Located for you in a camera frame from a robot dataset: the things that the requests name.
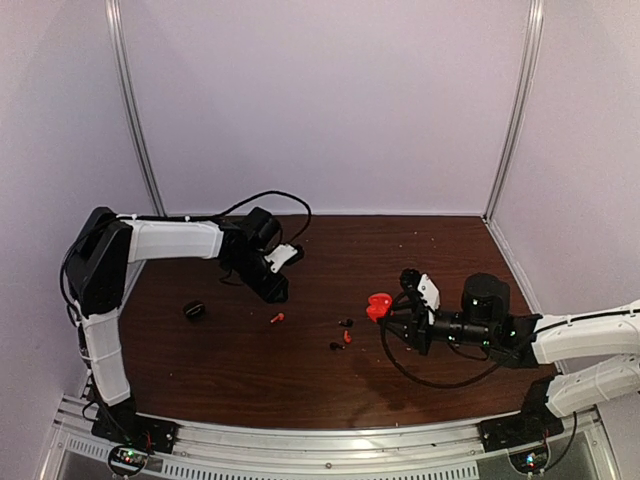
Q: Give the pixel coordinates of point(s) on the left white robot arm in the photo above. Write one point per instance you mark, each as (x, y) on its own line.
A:
(96, 272)

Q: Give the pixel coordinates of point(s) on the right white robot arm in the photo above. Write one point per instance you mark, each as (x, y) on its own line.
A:
(612, 335)

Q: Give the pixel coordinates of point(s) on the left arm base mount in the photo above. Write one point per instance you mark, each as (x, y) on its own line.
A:
(135, 438)

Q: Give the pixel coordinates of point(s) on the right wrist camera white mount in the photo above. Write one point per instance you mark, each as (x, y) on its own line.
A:
(422, 294)

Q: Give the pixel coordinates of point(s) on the aluminium frame post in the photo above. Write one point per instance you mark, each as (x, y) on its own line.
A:
(132, 115)
(528, 65)

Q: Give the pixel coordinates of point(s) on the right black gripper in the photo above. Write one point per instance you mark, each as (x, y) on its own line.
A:
(417, 336)

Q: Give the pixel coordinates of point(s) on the red earbud charging case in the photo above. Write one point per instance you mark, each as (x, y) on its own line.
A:
(378, 306)

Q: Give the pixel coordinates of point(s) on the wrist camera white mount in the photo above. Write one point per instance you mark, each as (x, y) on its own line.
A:
(284, 255)
(422, 294)

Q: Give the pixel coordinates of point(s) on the black earbud upper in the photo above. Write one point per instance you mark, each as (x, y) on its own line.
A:
(345, 322)

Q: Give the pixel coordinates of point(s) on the aluminium front rail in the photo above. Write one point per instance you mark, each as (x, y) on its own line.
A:
(450, 450)

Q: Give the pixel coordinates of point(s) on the right aluminium frame post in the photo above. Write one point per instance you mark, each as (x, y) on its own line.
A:
(528, 65)

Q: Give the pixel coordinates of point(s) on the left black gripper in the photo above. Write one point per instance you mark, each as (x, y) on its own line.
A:
(269, 291)

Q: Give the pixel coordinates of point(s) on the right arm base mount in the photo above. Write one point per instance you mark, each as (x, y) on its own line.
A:
(526, 434)

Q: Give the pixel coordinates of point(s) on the black earbud charging case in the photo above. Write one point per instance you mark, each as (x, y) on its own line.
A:
(194, 310)

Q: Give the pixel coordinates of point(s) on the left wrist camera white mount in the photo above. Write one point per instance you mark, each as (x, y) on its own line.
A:
(284, 255)

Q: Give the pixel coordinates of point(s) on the left aluminium frame post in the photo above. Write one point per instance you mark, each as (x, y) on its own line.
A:
(132, 115)

